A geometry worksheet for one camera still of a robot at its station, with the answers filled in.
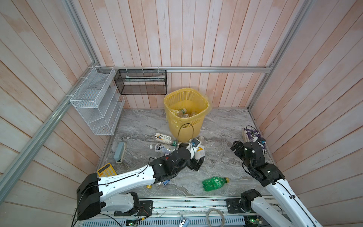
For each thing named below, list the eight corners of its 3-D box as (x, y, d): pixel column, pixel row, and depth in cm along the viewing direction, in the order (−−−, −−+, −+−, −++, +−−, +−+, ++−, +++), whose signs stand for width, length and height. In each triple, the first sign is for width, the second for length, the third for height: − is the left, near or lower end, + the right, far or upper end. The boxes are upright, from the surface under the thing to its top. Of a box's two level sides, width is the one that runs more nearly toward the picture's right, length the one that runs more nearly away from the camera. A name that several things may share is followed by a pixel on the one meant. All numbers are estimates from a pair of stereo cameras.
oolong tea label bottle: (150, 154, 96) (148, 149, 90) (151, 147, 99) (149, 143, 94) (176, 154, 96) (176, 149, 90) (177, 147, 99) (176, 143, 94)
